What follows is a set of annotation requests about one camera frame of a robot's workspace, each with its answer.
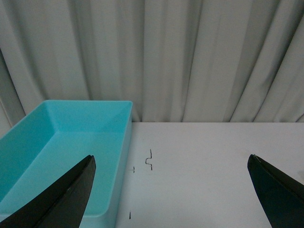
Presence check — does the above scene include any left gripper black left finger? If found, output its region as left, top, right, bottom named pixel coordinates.
left=0, top=155, right=96, bottom=228

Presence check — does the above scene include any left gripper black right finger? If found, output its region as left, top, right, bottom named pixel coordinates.
left=247, top=154, right=304, bottom=228

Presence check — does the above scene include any turquoise plastic bin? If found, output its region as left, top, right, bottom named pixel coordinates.
left=0, top=100, right=133, bottom=228

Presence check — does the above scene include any grey pleated curtain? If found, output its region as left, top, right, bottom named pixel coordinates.
left=0, top=0, right=304, bottom=134

